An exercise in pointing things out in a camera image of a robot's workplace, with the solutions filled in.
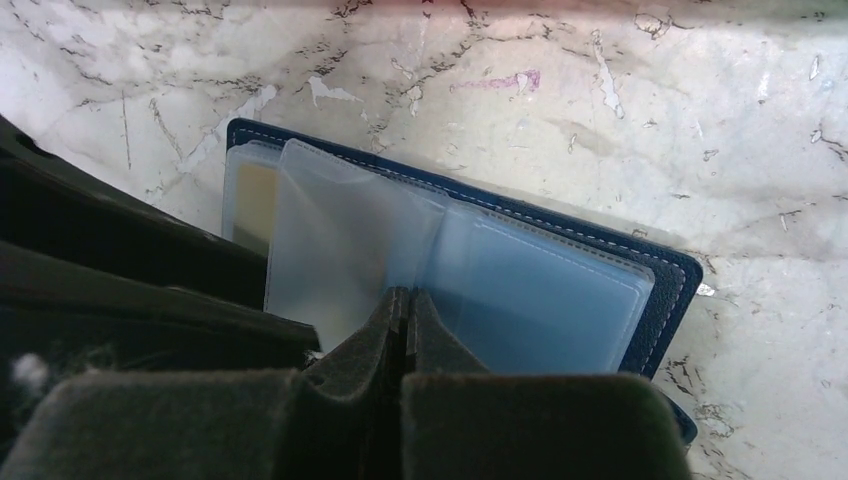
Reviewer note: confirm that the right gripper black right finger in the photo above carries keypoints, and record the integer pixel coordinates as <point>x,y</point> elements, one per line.
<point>458,420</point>

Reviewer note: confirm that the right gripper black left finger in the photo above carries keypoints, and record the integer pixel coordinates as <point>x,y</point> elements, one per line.
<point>337,419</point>

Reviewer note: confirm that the navy blue card holder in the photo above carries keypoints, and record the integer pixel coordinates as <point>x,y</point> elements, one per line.
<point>677,275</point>

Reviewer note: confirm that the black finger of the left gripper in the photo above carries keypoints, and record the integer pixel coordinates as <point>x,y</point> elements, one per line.
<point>91,276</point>

